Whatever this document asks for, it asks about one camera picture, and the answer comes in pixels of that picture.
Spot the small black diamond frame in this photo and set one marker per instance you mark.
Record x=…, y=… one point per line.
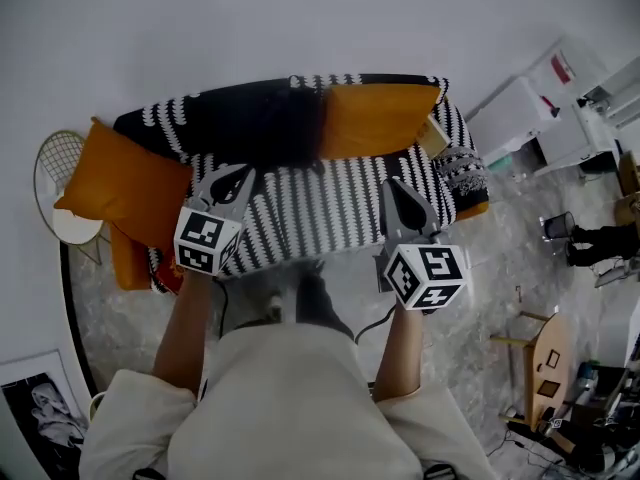
x=546, y=359

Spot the white round seat cushion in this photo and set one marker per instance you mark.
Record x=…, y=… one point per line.
x=75, y=228

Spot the person's right forearm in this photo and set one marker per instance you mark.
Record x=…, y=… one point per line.
x=400, y=358

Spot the mint green container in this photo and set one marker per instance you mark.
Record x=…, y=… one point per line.
x=501, y=164

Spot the white water dispenser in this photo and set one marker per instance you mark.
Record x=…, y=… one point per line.
x=505, y=123

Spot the black harness buckle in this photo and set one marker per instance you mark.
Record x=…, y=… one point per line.
x=149, y=474
x=439, y=472

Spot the orange cushion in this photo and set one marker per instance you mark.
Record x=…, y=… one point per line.
x=380, y=118
x=125, y=183

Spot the small brown square tile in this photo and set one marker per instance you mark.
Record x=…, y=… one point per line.
x=549, y=389

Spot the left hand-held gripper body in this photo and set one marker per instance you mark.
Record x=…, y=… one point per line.
x=205, y=240

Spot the person's left forearm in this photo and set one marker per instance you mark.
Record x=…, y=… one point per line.
x=182, y=333

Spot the white desk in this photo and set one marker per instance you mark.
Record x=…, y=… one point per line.
x=575, y=143

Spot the orange sofa with striped cover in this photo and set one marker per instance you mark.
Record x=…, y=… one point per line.
x=325, y=208

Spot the oval wooden side table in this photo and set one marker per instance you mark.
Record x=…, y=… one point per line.
x=552, y=333

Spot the white cabinet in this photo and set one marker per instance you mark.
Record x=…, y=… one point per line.
x=620, y=333

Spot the person's cream shirt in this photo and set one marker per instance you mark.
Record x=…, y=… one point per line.
x=285, y=408

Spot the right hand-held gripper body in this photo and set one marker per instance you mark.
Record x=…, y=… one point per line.
x=430, y=273

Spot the cardboard box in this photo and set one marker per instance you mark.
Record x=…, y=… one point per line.
x=629, y=210
x=630, y=170

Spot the black mesh wastebasket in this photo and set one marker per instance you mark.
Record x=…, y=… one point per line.
x=559, y=227

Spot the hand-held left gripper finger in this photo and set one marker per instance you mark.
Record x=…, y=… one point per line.
x=202, y=190
x=245, y=193

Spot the pale yellow box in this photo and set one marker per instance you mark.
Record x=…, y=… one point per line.
x=434, y=138

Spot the black white framed poster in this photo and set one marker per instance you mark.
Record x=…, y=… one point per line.
x=45, y=408

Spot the red gold patterned cloth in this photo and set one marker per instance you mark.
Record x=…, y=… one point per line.
x=175, y=273

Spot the round wooden basket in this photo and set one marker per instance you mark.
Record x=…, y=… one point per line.
x=95, y=403

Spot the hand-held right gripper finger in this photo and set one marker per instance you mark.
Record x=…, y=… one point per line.
x=420, y=215
x=392, y=213

